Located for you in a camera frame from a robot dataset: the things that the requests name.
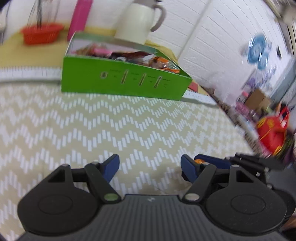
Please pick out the green cardboard box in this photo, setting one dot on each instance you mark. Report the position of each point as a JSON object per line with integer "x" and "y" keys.
{"x": 92, "y": 78}

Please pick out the large blue round wall decoration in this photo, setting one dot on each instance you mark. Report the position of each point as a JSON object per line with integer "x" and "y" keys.
{"x": 257, "y": 51}

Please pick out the clear brown jerky packet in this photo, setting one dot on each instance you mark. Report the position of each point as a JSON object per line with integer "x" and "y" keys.
{"x": 83, "y": 51}

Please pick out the pink bottle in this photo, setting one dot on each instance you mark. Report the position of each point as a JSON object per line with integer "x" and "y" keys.
{"x": 79, "y": 20}

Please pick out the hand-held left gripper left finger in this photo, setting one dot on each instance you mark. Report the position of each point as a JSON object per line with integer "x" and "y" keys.
{"x": 111, "y": 168}

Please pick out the glass pitcher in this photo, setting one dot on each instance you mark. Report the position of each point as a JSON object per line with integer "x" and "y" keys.
{"x": 49, "y": 11}

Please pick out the beige chevron tablecloth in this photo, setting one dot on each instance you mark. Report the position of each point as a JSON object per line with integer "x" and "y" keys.
{"x": 115, "y": 127}

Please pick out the black stick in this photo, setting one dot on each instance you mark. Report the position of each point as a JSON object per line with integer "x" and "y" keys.
{"x": 39, "y": 11}

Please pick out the cream thermos jug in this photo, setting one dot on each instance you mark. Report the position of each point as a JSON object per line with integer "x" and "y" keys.
{"x": 136, "y": 20}

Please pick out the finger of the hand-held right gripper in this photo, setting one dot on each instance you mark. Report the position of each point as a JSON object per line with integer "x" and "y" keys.
{"x": 218, "y": 162}

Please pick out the yellow tablecloth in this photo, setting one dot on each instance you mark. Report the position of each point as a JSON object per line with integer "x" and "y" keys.
{"x": 27, "y": 55}

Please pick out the red envelope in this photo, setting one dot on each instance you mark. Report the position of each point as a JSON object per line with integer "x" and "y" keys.
{"x": 193, "y": 86}

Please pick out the white wall pipe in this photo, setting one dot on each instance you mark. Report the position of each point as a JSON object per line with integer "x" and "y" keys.
{"x": 196, "y": 25}

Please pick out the red plastic basket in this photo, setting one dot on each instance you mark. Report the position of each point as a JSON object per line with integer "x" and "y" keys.
{"x": 41, "y": 34}

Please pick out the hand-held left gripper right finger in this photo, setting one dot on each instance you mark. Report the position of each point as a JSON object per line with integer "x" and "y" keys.
{"x": 188, "y": 168}

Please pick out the brown cardboard box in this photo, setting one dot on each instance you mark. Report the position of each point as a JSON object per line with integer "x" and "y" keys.
{"x": 256, "y": 100}

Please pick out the orange clear snack packet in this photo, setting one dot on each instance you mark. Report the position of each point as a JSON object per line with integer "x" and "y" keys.
{"x": 161, "y": 63}
{"x": 199, "y": 161}

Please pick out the large brown snack packet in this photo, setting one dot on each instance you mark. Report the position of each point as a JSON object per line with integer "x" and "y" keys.
{"x": 134, "y": 55}

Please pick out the red bag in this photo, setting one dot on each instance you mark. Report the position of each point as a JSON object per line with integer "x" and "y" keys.
{"x": 272, "y": 132}

